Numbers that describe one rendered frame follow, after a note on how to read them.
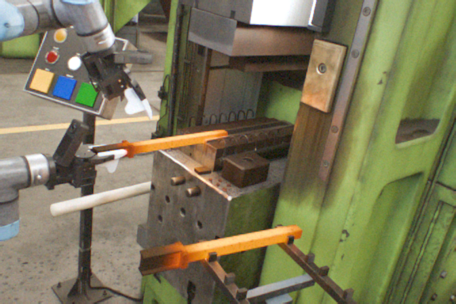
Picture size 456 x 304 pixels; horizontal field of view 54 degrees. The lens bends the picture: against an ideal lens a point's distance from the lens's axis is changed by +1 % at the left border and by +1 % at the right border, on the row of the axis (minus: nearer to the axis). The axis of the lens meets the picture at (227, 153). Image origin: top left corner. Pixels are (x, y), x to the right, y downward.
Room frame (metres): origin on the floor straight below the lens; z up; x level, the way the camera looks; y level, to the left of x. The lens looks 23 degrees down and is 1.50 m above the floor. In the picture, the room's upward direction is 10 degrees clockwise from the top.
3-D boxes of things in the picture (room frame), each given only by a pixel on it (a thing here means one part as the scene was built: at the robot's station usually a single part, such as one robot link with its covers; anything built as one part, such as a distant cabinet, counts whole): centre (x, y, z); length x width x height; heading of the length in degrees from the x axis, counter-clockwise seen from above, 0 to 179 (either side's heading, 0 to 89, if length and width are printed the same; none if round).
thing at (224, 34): (1.45, -0.04, 1.32); 0.42 x 0.20 x 0.10; 135
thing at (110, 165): (1.05, 0.29, 0.98); 0.09 x 0.03 x 0.06; 132
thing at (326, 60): (1.17, -0.21, 1.27); 0.09 x 0.02 x 0.17; 45
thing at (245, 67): (1.46, -0.09, 1.24); 0.30 x 0.07 x 0.06; 135
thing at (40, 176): (0.93, 0.44, 0.99); 0.08 x 0.05 x 0.08; 45
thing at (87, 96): (1.49, 0.51, 1.01); 0.07 x 0.05 x 0.07; 70
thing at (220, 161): (1.34, -0.10, 0.95); 0.34 x 0.03 x 0.03; 135
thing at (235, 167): (1.22, -0.06, 0.95); 0.12 x 0.08 x 0.06; 135
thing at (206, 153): (1.45, -0.04, 0.96); 0.42 x 0.20 x 0.09; 135
